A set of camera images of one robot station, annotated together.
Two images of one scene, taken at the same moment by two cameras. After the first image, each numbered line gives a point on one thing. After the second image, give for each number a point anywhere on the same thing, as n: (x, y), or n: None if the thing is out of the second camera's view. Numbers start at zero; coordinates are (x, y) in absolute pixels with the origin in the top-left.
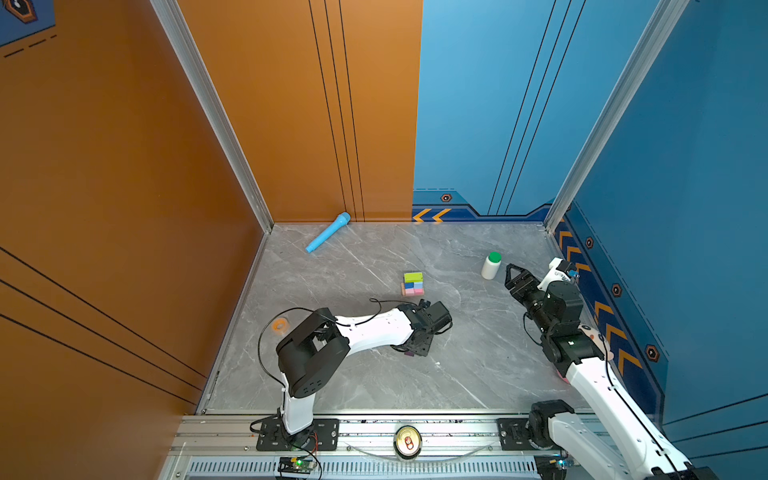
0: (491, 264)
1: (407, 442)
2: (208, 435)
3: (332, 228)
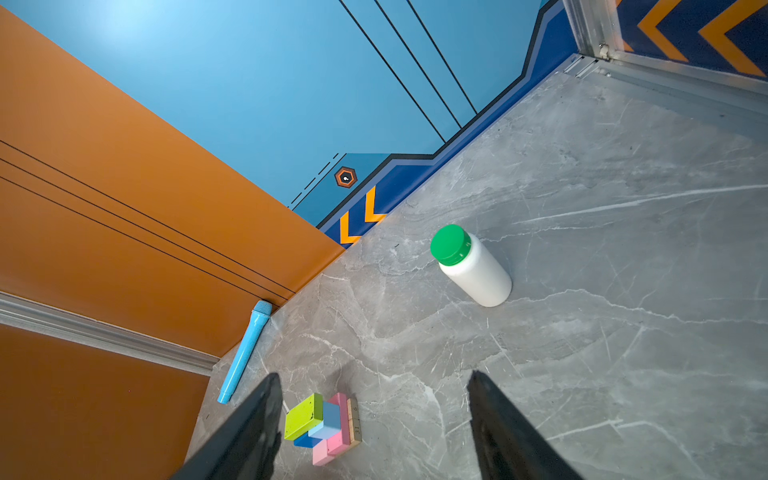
0: (472, 264)
1: None
2: None
3: (259, 316)
